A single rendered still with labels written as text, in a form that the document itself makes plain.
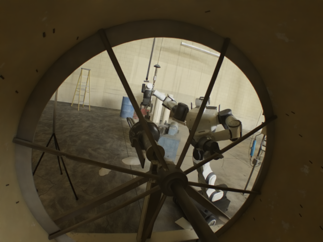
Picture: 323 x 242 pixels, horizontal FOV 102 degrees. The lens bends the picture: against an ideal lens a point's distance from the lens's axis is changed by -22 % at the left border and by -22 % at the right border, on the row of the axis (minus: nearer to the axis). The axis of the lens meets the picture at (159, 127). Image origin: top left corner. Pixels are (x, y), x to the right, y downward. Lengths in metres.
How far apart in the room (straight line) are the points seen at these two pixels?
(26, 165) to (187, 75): 9.58
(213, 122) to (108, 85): 8.04
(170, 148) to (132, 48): 6.98
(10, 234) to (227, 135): 1.27
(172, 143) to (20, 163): 2.70
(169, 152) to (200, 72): 7.71
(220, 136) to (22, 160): 1.12
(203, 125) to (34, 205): 1.28
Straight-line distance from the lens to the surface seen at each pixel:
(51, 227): 1.12
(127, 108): 6.96
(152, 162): 1.01
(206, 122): 1.40
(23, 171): 0.94
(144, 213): 1.21
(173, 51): 9.82
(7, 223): 0.93
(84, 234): 1.53
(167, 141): 3.21
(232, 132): 1.15
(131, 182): 1.01
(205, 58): 10.64
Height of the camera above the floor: 1.36
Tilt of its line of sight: 12 degrees down
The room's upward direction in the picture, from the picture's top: 11 degrees clockwise
